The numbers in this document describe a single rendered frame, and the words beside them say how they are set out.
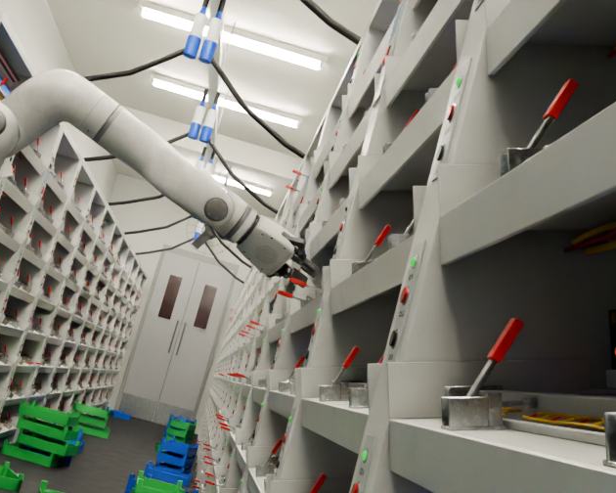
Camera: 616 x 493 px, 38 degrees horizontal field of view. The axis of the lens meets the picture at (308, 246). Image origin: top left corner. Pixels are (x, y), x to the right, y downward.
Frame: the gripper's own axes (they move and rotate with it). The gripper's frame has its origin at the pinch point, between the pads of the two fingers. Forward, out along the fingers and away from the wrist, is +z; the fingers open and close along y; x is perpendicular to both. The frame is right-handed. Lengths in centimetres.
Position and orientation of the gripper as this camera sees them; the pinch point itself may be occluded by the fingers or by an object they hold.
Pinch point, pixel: (304, 273)
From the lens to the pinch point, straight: 189.1
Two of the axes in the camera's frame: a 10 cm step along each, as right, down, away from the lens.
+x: 2.4, -6.0, 7.6
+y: 5.9, -5.3, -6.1
